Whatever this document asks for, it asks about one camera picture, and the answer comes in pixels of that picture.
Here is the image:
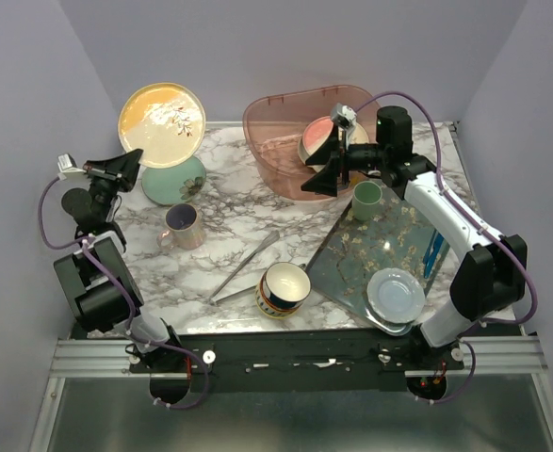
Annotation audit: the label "metal tongs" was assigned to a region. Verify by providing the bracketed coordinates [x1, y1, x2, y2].
[209, 230, 281, 304]

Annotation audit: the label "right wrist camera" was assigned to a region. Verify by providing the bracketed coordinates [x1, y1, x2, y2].
[330, 103, 357, 133]

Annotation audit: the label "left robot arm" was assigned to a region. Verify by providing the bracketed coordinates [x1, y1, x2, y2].
[54, 149, 186, 373]

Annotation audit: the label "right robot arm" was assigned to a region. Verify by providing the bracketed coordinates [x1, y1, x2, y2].
[301, 104, 536, 369]

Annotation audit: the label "pink cream ceramic plate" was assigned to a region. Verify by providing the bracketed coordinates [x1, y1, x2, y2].
[298, 116, 333, 163]

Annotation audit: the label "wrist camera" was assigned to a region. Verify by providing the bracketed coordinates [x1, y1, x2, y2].
[330, 103, 357, 133]
[57, 153, 87, 180]

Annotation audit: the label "cream divided plate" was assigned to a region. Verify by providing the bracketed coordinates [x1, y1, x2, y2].
[349, 123, 370, 144]

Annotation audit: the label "pink transparent plastic bin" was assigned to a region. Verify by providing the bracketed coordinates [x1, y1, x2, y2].
[243, 85, 372, 201]

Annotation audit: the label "iridescent pink mug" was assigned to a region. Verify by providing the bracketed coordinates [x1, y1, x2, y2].
[156, 203, 205, 250]

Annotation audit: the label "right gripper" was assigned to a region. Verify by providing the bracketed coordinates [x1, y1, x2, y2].
[301, 123, 389, 197]

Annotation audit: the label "yellow cream ceramic plate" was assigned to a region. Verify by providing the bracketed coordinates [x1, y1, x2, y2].
[117, 82, 206, 169]

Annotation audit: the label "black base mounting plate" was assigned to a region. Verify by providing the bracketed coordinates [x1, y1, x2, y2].
[126, 328, 464, 393]

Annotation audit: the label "green plastic cup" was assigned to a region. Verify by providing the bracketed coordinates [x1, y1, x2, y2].
[351, 181, 382, 221]

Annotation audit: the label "colourful striped bowl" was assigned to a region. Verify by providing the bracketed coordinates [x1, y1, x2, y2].
[254, 263, 312, 318]

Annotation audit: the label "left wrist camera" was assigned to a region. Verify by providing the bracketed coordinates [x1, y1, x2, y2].
[57, 153, 87, 180]

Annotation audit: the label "green plate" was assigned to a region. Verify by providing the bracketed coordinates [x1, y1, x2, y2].
[141, 156, 206, 206]

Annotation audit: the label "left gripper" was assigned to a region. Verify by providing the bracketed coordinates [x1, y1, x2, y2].
[81, 146, 142, 218]

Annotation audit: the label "light blue saucer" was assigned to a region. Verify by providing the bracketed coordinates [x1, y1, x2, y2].
[366, 268, 426, 324]

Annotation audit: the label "floral blossom tray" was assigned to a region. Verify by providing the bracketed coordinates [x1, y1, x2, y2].
[301, 187, 458, 330]

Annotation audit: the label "blue metallic fork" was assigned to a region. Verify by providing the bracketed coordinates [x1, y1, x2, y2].
[422, 230, 445, 279]

